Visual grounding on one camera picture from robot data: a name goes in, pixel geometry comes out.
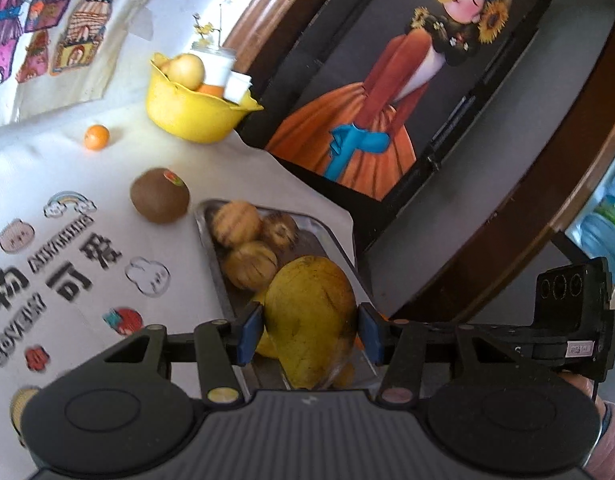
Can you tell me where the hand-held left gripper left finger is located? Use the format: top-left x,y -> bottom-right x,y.
60,305 -> 266,407

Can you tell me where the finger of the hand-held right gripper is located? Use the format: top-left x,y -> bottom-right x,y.
481,325 -> 538,362

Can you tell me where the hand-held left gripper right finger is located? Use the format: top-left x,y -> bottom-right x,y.
356,304 -> 558,407

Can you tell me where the yellow mango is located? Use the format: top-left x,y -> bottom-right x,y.
264,256 -> 359,392

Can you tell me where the striped bread roll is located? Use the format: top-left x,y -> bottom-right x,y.
224,241 -> 279,292
210,201 -> 262,249

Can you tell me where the metal tray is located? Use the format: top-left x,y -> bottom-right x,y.
194,199 -> 385,392

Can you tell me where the person's right hand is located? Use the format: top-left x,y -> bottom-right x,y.
560,372 -> 605,413

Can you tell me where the white printed table mat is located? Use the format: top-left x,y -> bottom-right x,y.
0,92 -> 358,461

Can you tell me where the blue water bottle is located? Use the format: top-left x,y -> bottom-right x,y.
567,175 -> 615,271

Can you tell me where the small brown bread roll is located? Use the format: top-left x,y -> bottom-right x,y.
260,212 -> 301,251

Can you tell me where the brown kiwi with sticker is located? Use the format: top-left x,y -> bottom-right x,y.
130,167 -> 191,224

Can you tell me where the woman portrait painting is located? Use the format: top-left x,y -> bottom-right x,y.
238,0 -> 555,203

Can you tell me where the yellow plastic bowl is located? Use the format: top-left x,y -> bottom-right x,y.
146,53 -> 264,143

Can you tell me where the small orange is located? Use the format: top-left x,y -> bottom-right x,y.
84,125 -> 111,152

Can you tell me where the yellow pear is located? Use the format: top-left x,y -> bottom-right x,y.
160,53 -> 206,86

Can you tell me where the jar with yellow flowers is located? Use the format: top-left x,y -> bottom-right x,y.
190,0 -> 237,86

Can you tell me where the colourful house drawing paper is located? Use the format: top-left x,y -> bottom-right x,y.
0,0 -> 156,128

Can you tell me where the brown wooden frame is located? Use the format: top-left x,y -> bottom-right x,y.
222,0 -> 615,326

